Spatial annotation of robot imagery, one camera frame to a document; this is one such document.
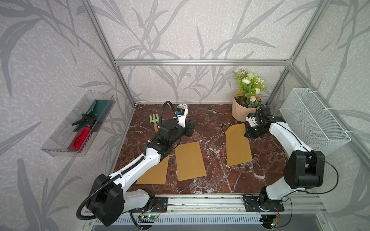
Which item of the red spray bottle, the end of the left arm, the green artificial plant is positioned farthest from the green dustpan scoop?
the green artificial plant

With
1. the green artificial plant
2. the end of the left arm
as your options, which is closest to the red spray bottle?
the end of the left arm

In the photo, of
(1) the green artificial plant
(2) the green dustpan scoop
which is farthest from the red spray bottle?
(1) the green artificial plant

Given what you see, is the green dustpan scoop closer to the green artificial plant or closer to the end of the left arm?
the end of the left arm

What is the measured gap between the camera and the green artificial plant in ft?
3.06

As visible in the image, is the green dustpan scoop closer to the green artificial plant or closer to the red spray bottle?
the red spray bottle
